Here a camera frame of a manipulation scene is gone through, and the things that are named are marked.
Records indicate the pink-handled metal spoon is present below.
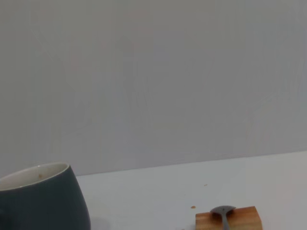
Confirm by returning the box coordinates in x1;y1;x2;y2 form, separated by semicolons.
210;205;237;230

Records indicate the orange-stained wooden rest block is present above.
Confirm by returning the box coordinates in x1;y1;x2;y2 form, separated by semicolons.
195;206;264;230

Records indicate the grey ceramic cup with coffee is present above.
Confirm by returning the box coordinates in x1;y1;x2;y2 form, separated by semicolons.
0;162;92;230

